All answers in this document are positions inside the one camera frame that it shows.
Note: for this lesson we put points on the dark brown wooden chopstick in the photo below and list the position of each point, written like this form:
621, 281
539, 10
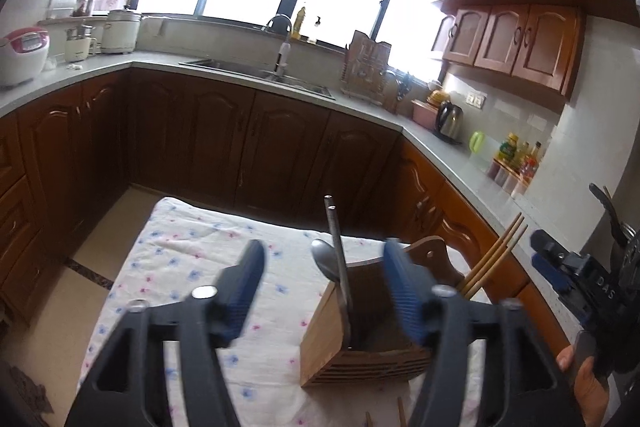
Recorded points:
369, 420

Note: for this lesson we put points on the steel spoon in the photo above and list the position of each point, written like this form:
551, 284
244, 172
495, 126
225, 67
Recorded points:
325, 259

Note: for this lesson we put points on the steel electric kettle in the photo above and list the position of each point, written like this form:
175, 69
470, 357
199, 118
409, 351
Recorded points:
449, 122

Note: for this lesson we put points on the small steel pot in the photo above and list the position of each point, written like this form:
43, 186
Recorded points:
83, 7

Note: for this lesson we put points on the group of condiment bottles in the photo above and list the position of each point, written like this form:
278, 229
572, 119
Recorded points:
515, 154

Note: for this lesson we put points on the row of spice jars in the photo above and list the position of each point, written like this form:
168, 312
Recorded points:
507, 182

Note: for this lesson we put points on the person's right hand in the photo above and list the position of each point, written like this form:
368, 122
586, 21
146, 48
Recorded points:
590, 397

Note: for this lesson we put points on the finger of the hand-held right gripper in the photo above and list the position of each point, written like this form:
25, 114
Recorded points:
550, 274
547, 247

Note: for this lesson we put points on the wooden upper cabinets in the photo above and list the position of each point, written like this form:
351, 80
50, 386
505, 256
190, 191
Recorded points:
520, 37

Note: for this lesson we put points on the green plastic cup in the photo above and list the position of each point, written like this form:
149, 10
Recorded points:
476, 143

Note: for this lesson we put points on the chrome kitchen faucet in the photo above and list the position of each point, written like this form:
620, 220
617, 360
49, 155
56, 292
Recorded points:
284, 52

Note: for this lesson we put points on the knife block with knives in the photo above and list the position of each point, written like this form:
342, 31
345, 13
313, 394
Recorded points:
405, 94

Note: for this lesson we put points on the grey kitchen countertop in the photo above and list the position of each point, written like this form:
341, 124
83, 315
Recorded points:
450, 157

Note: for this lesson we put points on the wooden base cabinets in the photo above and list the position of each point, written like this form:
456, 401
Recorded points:
200, 137

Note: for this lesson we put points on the white rag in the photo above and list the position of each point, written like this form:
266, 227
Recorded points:
153, 26

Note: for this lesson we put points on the white round rice cooker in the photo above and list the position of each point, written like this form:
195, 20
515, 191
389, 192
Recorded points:
121, 31

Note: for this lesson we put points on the yellow oil bottle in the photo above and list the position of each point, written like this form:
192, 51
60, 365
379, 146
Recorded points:
299, 24

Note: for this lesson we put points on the light wooden chopstick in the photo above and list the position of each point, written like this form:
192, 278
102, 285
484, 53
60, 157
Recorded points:
401, 413
500, 239
502, 248
505, 256

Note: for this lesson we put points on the wooden dish rack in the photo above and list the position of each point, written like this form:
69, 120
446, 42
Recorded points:
365, 67

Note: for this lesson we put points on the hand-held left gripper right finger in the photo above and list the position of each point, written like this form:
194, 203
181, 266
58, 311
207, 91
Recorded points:
405, 292

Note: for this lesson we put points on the small wall socket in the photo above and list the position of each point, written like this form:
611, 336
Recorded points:
476, 99

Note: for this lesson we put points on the white floral tablecloth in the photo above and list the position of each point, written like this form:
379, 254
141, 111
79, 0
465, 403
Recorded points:
165, 257

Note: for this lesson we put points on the wooden utensil holder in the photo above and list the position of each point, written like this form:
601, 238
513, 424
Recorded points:
330, 332

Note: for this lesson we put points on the white and red rice cooker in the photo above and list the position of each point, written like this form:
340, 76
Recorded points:
22, 57

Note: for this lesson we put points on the yellow container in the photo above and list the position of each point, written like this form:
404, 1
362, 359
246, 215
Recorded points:
439, 97

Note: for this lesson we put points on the steel kitchen sink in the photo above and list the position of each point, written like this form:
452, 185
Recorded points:
250, 72

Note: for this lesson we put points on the soap dispenser bottle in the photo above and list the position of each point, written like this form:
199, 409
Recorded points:
316, 31

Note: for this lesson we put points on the white blender jug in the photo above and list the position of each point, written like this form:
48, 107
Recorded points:
79, 44

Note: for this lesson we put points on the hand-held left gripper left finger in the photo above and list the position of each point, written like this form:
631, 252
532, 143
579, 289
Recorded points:
245, 287

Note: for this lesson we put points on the pink plastic basin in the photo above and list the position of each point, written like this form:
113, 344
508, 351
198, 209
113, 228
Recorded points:
424, 113

